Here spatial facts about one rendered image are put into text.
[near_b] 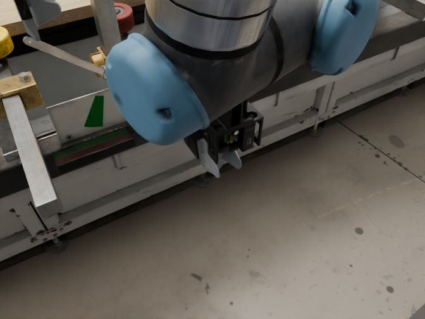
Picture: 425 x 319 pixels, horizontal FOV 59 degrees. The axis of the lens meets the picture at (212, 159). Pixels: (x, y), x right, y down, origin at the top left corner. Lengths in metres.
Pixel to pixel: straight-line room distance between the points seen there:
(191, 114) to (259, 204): 1.37
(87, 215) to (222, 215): 0.52
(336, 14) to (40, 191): 0.46
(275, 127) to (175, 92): 1.46
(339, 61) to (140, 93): 0.17
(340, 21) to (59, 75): 0.84
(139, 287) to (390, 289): 0.88
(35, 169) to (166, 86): 0.43
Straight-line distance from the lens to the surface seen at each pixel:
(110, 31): 0.78
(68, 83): 1.07
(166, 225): 1.53
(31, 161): 0.64
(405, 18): 1.43
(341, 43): 0.32
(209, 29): 0.21
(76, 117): 0.85
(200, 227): 1.52
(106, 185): 1.41
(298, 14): 0.30
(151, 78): 0.22
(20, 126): 0.72
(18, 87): 0.79
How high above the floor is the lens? 1.28
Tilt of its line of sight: 47 degrees down
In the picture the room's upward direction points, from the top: straight up
